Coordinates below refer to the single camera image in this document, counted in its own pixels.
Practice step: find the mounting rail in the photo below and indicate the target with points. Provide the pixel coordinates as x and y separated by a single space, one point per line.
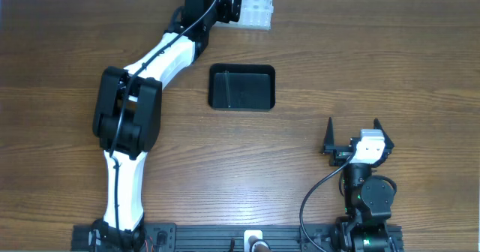
213 239

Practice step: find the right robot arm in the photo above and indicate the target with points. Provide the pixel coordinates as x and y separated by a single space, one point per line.
369 199

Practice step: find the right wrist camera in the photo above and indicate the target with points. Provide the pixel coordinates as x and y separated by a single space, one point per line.
369 147

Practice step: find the black tray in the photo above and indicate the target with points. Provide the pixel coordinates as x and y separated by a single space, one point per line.
249 90

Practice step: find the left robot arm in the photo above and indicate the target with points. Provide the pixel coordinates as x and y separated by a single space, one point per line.
125 192

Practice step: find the white test tube rack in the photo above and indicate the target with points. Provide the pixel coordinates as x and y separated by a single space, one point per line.
258 12

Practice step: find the clear test tube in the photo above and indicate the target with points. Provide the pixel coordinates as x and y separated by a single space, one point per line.
227 90

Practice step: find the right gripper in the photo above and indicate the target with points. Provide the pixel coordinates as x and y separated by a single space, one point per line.
339 154

